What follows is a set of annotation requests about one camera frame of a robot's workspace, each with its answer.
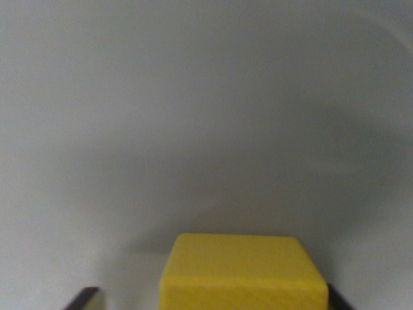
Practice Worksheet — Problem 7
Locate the yellow cube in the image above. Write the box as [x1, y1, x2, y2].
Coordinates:
[158, 233, 330, 310]

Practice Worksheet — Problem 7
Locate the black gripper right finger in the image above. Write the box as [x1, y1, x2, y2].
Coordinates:
[326, 283, 353, 310]

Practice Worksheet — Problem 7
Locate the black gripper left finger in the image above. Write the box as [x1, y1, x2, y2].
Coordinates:
[63, 286, 105, 310]

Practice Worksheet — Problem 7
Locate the white plastic bin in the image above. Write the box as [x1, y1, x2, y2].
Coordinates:
[0, 0, 413, 310]

